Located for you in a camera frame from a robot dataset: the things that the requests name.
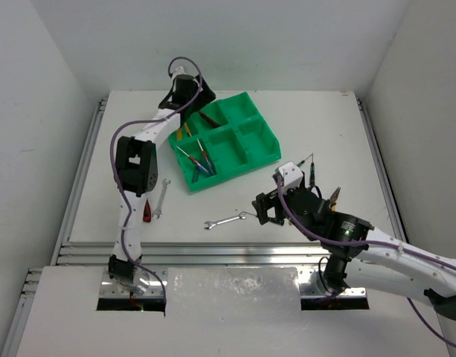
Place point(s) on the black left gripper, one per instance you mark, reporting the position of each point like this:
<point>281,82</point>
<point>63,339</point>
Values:
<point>204,97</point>

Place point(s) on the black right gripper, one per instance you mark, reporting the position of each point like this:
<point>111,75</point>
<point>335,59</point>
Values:
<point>265,201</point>

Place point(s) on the red utility knife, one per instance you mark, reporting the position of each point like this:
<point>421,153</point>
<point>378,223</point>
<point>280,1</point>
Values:
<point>147,215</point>
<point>211,122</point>

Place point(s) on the small yellow utility knife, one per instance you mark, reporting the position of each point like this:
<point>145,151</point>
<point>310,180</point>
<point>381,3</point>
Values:
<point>187,129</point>

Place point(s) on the blue screwdriver red collar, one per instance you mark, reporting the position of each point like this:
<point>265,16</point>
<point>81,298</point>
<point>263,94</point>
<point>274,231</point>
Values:
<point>195,162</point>

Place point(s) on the silver wrench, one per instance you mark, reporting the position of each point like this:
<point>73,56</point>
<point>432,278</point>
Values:
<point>212,224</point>
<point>158,210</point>

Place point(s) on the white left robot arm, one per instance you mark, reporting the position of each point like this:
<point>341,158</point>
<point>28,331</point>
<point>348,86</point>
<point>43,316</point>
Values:
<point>134,163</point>

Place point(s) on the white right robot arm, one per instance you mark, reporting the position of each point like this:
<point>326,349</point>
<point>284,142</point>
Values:
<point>361,254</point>

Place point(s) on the green six-compartment tray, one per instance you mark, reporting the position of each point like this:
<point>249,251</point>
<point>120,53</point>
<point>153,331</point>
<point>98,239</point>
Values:
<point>242,144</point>

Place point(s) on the yellow pliers right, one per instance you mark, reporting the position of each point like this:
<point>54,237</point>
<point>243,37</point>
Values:
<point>334,197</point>

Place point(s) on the white foreground cover panel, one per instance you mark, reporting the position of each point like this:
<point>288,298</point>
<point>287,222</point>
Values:
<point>216,312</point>

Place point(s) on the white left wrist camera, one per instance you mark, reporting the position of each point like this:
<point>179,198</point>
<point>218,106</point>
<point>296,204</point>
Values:
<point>180,70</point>

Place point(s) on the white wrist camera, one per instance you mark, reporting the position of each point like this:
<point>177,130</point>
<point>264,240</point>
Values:
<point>180,70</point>
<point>289,175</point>

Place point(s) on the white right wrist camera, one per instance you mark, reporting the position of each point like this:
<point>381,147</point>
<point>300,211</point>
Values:
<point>289,175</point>

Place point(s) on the aluminium front rail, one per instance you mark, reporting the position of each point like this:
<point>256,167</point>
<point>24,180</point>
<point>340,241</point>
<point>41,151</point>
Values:
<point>197,254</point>

